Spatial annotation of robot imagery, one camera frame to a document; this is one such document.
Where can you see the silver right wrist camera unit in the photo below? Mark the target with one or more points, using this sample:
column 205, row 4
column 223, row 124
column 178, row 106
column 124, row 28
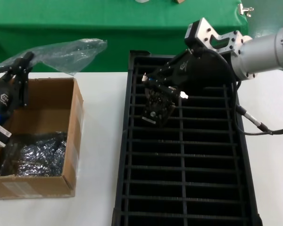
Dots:
column 210, row 35

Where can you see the metal binder clip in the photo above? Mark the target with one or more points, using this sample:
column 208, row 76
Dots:
column 245, row 10

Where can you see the small open cardboard box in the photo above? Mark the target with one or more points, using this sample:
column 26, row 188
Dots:
column 179, row 1

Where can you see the white tape roll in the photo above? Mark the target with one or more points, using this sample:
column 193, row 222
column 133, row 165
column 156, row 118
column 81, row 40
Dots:
column 142, row 1

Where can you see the clear antistatic packaging bag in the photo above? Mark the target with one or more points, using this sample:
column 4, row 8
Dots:
column 68, row 55

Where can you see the green tablecloth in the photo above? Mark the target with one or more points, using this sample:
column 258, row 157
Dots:
column 132, row 28

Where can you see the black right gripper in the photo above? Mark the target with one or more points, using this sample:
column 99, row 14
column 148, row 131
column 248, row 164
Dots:
column 200, row 70

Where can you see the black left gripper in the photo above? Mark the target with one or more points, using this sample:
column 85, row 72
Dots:
column 3, row 99

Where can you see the pile of bagged graphics cards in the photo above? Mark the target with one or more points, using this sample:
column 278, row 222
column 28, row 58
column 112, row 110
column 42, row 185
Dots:
column 37, row 155

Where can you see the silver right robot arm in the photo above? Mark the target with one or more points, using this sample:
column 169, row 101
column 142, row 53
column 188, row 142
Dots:
column 264, row 54

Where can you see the dark graphics card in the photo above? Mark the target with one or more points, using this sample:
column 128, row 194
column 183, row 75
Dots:
column 158, row 108

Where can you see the black slotted plastic container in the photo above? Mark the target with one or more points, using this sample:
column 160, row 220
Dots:
column 182, row 164

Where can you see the large open brown cardboard box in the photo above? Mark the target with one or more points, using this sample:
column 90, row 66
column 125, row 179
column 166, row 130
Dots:
column 37, row 186

